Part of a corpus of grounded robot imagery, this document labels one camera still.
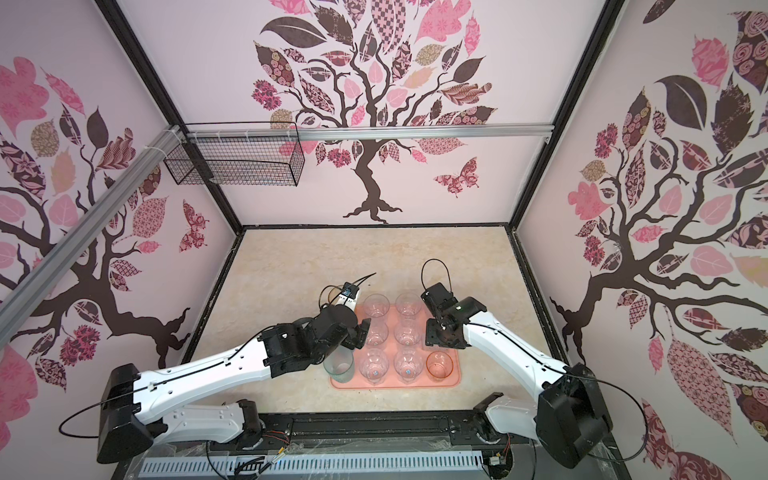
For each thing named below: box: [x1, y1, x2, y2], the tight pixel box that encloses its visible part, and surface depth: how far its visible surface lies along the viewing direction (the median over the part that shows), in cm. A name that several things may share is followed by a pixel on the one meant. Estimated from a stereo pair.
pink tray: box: [331, 303, 462, 390], surface depth 83 cm
